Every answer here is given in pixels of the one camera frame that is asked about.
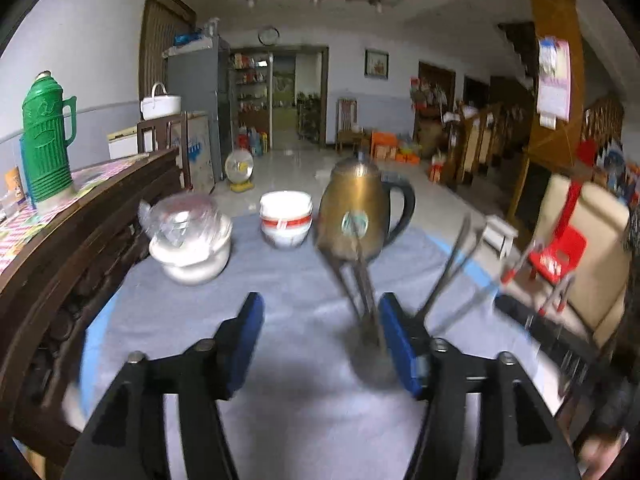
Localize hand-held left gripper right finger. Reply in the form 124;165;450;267
377;292;583;480

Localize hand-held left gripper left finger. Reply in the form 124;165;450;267
62;291;266;480

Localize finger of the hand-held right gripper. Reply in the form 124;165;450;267
492;292;608;378

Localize grey metal chopstick holder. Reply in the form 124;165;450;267
347;310;401;391

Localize metal tongs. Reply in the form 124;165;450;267
315;220;382;348

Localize single dark wooden chopstick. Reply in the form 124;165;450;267
414;214;473;323
425;232;488;328

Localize grey tablecloth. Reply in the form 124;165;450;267
82;212;566;480

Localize red child chair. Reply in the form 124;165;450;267
502;180;588;311

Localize white ceramic pot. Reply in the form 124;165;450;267
149;215;233;287

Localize small white stool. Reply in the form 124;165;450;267
482;215;519;260

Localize blue cloth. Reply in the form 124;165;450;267
80;230;501;411

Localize beige chair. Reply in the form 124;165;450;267
530;175;632;346

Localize white porcelain bowl red pattern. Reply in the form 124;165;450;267
259;191;314;218
259;215;314;232
262;227;312;250

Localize clear plastic bag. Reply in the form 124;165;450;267
139;194;223;251

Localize bronze electric kettle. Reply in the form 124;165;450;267
314;152;417;263

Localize small round fan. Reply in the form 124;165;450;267
225;150;254;192

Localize wooden stair railing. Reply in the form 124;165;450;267
445;100;531;191

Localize wooden glass cabinet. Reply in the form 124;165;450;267
137;112;216;193

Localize carved wooden sideboard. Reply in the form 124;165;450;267
0;147;183;461

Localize orange cardboard box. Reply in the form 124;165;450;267
371;131;398;161

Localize wooden high-back chair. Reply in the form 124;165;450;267
337;98;366;151

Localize cream box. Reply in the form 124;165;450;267
107;127;140;161

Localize shelf of goods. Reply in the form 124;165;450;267
231;52;273;133

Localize grey refrigerator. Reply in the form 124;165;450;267
167;35;233;181

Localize green thermos flask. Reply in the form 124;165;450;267
21;71;77;211

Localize brown wooden door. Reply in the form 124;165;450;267
139;0;197;121

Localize wall calendar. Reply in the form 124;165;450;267
536;36;572;122

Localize framed wall picture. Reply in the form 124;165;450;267
364;49;390;79

